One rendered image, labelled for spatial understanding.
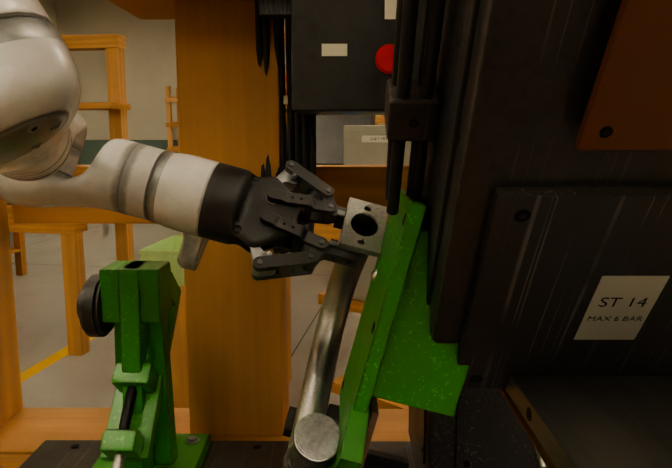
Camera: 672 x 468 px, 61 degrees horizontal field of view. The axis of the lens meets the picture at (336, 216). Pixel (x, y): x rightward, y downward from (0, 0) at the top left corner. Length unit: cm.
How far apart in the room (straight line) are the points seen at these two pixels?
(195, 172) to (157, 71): 1118
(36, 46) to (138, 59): 1162
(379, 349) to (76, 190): 31
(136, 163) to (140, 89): 1129
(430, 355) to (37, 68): 34
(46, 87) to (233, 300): 60
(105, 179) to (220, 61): 31
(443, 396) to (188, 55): 56
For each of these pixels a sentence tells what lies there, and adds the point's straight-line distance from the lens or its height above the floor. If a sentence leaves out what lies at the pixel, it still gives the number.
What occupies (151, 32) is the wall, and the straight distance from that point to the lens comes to 1185.
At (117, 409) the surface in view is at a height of 100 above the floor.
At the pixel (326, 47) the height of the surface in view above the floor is 142.
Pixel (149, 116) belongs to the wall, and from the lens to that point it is 1174.
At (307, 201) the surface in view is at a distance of 56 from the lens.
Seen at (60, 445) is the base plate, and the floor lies 90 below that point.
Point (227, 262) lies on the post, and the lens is 83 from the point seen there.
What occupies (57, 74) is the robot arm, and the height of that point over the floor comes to 135.
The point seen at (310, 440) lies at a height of 109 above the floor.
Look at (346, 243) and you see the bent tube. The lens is 52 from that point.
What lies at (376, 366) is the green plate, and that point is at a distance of 46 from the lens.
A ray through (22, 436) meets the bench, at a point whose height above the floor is 88.
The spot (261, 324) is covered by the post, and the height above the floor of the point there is 105.
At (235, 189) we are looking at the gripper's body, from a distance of 53.
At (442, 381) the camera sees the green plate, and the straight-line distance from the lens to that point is 48.
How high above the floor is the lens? 132
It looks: 8 degrees down
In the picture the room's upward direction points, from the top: straight up
